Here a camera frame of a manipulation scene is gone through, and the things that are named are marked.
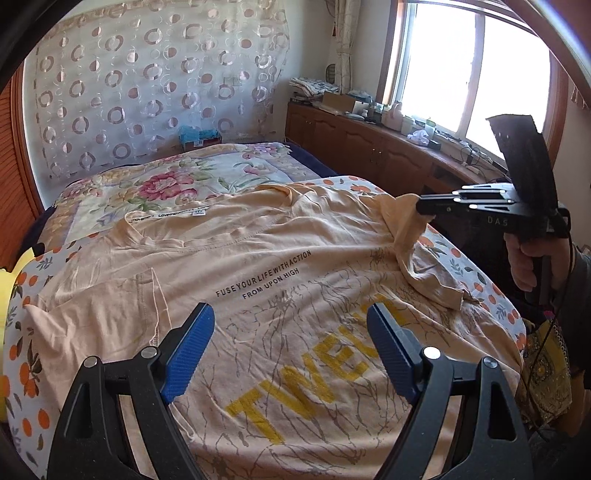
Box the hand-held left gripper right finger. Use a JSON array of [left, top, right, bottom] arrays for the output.
[[367, 302, 536, 480]]

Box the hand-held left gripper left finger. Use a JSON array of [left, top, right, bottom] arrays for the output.
[[46, 302, 216, 480]]

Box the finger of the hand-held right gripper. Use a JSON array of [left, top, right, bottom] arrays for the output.
[[451, 184, 512, 197], [414, 194, 518, 217]]

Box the peach printed t-shirt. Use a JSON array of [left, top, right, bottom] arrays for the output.
[[23, 181, 525, 480]]

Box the person's right hand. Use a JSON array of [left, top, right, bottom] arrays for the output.
[[505, 227, 575, 292]]

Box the wooden cabinet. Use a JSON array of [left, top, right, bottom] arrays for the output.
[[284, 99, 513, 197]]

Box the white plastic bottle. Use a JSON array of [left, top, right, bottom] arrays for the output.
[[383, 102, 403, 131]]

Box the window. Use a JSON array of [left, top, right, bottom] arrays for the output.
[[381, 0, 566, 158]]

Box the cardboard box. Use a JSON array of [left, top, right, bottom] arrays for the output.
[[320, 91, 357, 114]]

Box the yellow patterned cloth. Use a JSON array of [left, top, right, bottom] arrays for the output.
[[515, 318, 574, 428]]

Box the orange fruit print bedsheet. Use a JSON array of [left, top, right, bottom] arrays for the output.
[[0, 175, 529, 480]]

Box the floral quilt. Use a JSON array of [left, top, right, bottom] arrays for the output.
[[37, 142, 342, 259]]

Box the stack of folded cloths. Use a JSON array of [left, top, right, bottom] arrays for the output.
[[289, 77, 341, 101]]

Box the patterned window curtain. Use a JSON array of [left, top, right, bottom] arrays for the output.
[[331, 0, 368, 93]]

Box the blue cloth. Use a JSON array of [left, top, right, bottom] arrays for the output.
[[178, 124, 223, 148]]

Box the reddish wooden slatted panel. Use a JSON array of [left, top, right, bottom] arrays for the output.
[[0, 60, 47, 273]]

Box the circle pattern sheer curtain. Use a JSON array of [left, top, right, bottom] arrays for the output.
[[23, 0, 294, 181]]

